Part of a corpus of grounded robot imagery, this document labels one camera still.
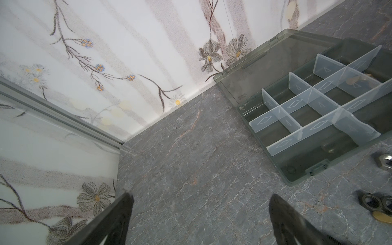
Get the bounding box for brass wing nuts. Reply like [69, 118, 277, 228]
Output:
[372, 211, 392, 225]

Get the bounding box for brass nut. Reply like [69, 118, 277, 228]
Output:
[346, 73, 375, 87]

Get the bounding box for silver hex nut top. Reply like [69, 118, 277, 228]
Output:
[375, 154, 392, 173]

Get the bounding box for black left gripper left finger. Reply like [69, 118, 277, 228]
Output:
[65, 193, 134, 245]

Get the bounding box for green plastic compartment organizer box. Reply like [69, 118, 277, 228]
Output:
[213, 29, 392, 186]

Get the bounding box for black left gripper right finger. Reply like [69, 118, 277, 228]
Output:
[269, 194, 341, 245]

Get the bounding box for black nut pair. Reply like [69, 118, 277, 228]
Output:
[358, 194, 392, 215]

